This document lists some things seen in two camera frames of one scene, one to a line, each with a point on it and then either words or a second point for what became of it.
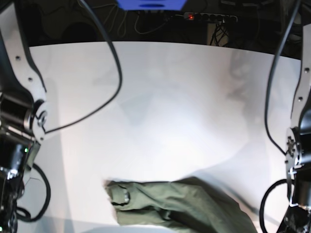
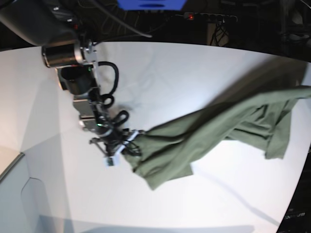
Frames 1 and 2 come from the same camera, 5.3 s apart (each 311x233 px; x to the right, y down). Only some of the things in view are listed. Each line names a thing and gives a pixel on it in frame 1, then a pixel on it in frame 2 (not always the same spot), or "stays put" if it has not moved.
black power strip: (208, 17) stays put
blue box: (152, 5) stays put
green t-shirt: (184, 206) -> (163, 152)
